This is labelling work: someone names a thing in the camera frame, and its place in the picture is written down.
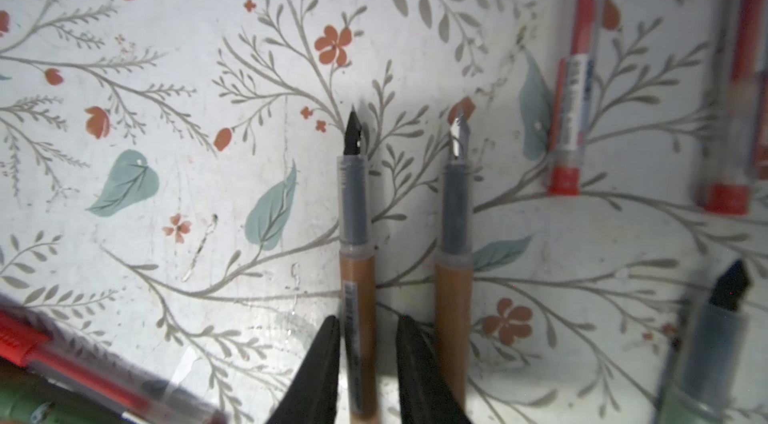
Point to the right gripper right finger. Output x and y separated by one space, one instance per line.
424 396

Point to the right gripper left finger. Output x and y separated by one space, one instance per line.
313 394

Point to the gold marker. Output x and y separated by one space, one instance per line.
357 276

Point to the light green marker pen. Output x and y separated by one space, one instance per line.
705 370

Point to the floral table mat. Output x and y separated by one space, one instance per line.
169 204

